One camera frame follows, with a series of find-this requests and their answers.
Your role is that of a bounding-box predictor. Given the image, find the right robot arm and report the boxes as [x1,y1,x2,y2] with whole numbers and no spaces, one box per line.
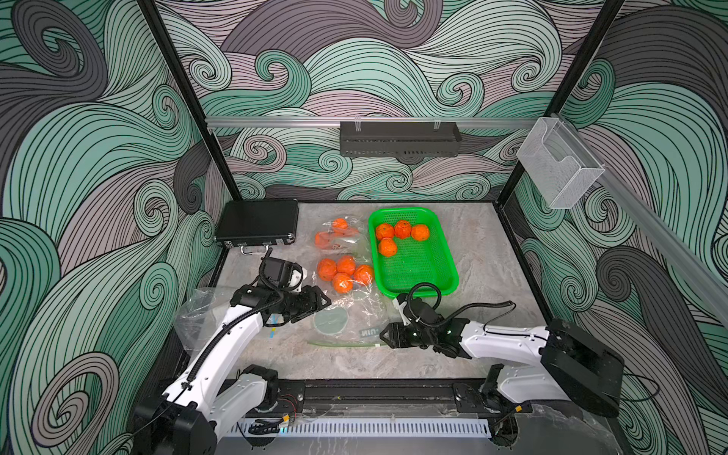
[379,284,625,418]

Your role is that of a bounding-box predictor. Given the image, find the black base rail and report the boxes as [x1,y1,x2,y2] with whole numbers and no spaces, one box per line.
[215,377,570,416]

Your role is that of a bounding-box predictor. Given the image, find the green plastic basket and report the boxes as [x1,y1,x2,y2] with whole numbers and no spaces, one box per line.
[368,207,460,298]

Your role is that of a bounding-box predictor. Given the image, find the clear acrylic wall holder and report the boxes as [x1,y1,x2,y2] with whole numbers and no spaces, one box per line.
[517,117,604,210]

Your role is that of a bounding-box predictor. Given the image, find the black wall tray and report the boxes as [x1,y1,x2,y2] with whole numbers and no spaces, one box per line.
[339,121,463,164]

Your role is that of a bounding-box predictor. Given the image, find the blue-zip clear bag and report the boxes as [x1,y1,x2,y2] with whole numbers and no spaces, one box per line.
[173,286,235,356]

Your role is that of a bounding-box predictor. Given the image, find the orange taken out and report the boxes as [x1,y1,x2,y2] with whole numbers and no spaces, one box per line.
[394,220,413,239]
[378,237,398,258]
[375,223,395,241]
[411,224,430,242]

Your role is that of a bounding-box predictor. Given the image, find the white slotted cable duct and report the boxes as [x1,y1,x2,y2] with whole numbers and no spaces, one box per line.
[264,417,492,439]

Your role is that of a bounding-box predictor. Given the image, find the black case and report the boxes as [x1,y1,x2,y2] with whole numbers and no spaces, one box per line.
[215,199,299,248]

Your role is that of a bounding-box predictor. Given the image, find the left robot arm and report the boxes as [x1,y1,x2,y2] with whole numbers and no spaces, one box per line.
[131,255,332,454]

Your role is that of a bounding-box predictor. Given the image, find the oranges in green-zip bag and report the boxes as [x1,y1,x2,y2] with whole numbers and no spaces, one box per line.
[316,255,375,295]

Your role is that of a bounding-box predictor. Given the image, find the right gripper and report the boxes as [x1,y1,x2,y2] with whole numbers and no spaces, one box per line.
[375,321,435,349]

